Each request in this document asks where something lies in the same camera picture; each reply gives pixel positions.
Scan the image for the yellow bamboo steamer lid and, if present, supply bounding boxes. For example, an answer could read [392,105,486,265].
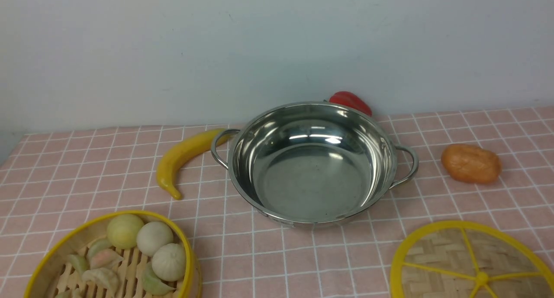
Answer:
[390,220,554,298]

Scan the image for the yellow bamboo steamer basket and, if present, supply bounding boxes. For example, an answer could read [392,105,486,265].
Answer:
[24,211,204,298]

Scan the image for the stainless steel pot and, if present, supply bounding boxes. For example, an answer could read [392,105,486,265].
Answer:
[210,101,419,229]

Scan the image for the red plastic pepper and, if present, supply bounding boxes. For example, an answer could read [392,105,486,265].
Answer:
[329,91,373,117]

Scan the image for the yellow plastic banana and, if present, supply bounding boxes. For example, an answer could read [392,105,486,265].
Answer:
[156,128,225,201]

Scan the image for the white bun upper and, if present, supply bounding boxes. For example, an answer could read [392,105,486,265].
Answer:
[136,221,174,257]

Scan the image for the white pleated bun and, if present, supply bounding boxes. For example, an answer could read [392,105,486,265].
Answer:
[151,243,186,282]

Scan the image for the pale yellow bun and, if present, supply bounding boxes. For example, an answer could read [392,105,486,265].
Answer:
[106,214,145,250]

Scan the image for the green dumpling right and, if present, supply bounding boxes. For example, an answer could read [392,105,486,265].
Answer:
[141,262,176,296]

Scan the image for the orange bread roll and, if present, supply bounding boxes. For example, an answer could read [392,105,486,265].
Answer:
[441,143,502,184]

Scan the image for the pink green dumpling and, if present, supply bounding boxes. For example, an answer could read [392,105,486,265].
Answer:
[87,238,123,269]

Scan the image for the white dumpling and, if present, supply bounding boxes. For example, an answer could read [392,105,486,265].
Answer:
[81,268,119,295]

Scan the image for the pink checkered tablecloth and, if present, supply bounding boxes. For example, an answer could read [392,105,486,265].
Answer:
[0,106,553,298]

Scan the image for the green dumpling left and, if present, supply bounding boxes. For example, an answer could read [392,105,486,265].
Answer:
[67,254,90,277]

